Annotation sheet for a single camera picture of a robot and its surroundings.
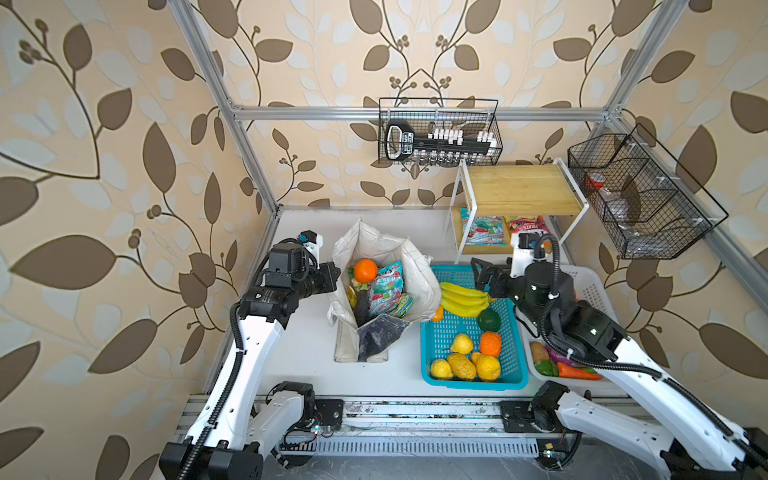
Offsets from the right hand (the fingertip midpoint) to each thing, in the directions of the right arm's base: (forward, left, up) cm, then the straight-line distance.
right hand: (490, 264), depth 68 cm
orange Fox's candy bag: (+22, -17, -11) cm, 30 cm away
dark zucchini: (0, +32, -21) cm, 38 cm away
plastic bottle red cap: (+24, -34, +4) cm, 42 cm away
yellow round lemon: (-16, -2, -25) cm, 29 cm away
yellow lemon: (-9, +4, -26) cm, 28 cm away
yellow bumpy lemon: (-15, +5, -26) cm, 30 cm away
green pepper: (-17, -16, -23) cm, 33 cm away
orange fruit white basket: (+10, +30, -17) cm, 36 cm away
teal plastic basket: (-9, 0, -26) cm, 27 cm away
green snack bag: (+5, +34, -19) cm, 39 cm away
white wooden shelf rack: (+22, -18, +2) cm, 29 cm away
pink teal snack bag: (+5, +24, -18) cm, 31 cm away
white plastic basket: (+5, -38, -23) cm, 44 cm away
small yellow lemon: (-16, +10, -25) cm, 31 cm away
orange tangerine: (-9, -4, -25) cm, 27 cm away
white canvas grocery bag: (-8, +28, -22) cm, 36 cm away
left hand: (+4, +35, -6) cm, 36 cm away
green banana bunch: (+4, +1, -26) cm, 27 cm away
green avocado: (-3, -5, -24) cm, 25 cm away
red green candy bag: (+20, -6, -11) cm, 23 cm away
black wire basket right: (+13, -42, +4) cm, 44 cm away
